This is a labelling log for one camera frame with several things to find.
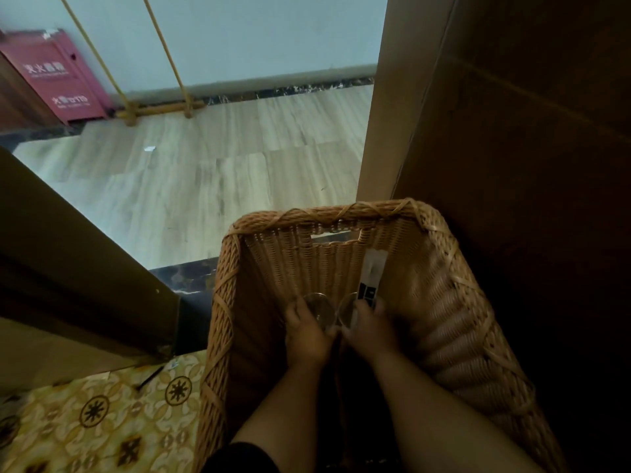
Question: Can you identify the person's right hand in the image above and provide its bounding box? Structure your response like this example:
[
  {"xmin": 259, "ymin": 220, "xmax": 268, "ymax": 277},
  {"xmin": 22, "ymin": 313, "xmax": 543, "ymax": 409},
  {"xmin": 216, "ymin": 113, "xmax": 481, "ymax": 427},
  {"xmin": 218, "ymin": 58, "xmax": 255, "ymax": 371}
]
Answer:
[{"xmin": 342, "ymin": 298, "xmax": 401, "ymax": 365}]

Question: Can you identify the person's left hand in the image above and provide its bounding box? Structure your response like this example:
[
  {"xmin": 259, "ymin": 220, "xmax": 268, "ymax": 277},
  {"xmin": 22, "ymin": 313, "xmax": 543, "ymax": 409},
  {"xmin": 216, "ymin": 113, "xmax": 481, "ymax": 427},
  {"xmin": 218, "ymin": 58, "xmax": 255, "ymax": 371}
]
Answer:
[{"xmin": 284, "ymin": 296, "xmax": 339, "ymax": 370}]

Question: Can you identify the clear drinking glass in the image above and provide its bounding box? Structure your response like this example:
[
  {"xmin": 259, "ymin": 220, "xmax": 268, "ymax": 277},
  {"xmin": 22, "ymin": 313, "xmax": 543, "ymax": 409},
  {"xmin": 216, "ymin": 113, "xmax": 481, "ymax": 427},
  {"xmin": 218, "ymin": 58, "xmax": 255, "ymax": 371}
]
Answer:
[
  {"xmin": 301, "ymin": 292, "xmax": 339, "ymax": 330},
  {"xmin": 337, "ymin": 292, "xmax": 363, "ymax": 329}
]

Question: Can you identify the person's left forearm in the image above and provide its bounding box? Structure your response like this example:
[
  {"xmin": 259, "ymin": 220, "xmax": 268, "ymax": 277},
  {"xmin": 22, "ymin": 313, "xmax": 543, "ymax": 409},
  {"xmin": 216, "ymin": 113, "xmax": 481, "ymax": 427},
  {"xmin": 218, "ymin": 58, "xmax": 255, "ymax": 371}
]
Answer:
[{"xmin": 229, "ymin": 362, "xmax": 330, "ymax": 459}]

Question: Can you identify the person's right forearm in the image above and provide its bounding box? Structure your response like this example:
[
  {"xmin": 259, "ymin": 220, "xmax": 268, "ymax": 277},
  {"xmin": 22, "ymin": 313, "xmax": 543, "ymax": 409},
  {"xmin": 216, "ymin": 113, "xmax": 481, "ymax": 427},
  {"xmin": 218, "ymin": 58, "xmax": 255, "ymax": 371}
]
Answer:
[{"xmin": 370, "ymin": 350, "xmax": 543, "ymax": 473}]

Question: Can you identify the white and black sachet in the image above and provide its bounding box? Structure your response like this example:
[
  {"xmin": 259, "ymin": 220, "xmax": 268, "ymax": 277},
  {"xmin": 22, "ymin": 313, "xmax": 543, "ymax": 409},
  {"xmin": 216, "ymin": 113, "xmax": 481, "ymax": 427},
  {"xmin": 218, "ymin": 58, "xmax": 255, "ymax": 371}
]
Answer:
[{"xmin": 356, "ymin": 248, "xmax": 389, "ymax": 312}]

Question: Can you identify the woven wicker basket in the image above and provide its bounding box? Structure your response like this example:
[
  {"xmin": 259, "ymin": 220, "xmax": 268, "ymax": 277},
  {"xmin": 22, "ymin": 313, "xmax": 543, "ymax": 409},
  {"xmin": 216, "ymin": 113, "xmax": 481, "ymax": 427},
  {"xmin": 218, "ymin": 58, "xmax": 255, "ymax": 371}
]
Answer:
[{"xmin": 193, "ymin": 198, "xmax": 568, "ymax": 473}]

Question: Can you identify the black sleeve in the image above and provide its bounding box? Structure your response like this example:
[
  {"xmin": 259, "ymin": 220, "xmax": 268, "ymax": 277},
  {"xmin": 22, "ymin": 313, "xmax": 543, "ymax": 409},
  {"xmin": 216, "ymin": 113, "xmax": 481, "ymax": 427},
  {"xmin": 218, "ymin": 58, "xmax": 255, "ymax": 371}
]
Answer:
[{"xmin": 201, "ymin": 441, "xmax": 281, "ymax": 473}]

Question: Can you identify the dark wooden cabinet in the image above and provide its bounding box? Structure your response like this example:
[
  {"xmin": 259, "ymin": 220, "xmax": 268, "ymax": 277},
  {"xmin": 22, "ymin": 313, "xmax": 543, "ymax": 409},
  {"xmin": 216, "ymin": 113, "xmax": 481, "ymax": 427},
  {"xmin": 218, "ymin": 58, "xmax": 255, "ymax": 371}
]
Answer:
[{"xmin": 357, "ymin": 0, "xmax": 631, "ymax": 473}]

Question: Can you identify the yellow patterned carpet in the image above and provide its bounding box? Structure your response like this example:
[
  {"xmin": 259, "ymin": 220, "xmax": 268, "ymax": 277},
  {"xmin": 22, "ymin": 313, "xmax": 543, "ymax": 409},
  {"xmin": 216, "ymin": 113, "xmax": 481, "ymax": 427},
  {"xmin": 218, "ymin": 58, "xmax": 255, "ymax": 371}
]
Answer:
[{"xmin": 0, "ymin": 350, "xmax": 208, "ymax": 473}]

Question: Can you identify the brown wooden door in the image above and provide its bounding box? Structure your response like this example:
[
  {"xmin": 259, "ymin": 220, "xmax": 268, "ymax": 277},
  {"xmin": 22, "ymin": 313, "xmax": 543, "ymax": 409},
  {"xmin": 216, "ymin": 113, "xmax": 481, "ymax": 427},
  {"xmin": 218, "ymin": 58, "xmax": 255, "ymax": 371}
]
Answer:
[{"xmin": 0, "ymin": 146, "xmax": 181, "ymax": 390}]

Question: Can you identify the red fire extinguisher cabinet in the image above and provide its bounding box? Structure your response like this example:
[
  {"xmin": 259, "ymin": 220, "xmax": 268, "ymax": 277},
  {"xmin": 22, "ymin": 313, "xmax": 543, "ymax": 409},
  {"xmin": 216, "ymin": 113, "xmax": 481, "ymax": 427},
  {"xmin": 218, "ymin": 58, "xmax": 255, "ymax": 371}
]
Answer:
[{"xmin": 0, "ymin": 28, "xmax": 115, "ymax": 125}]

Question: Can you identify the yellow rope swing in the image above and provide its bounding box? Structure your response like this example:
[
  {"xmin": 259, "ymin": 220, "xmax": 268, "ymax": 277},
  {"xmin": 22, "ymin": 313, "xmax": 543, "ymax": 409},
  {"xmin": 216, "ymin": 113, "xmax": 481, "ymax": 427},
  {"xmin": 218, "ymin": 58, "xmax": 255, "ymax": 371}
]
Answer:
[{"xmin": 57, "ymin": 0, "xmax": 206, "ymax": 126}]

